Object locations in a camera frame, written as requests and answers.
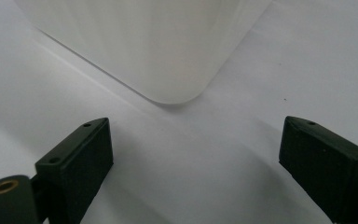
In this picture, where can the white plastic container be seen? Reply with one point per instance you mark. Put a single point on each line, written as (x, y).
(155, 46)

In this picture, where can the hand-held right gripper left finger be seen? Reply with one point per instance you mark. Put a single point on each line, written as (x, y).
(74, 168)

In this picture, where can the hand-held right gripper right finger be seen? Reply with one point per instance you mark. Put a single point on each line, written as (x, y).
(323, 168)

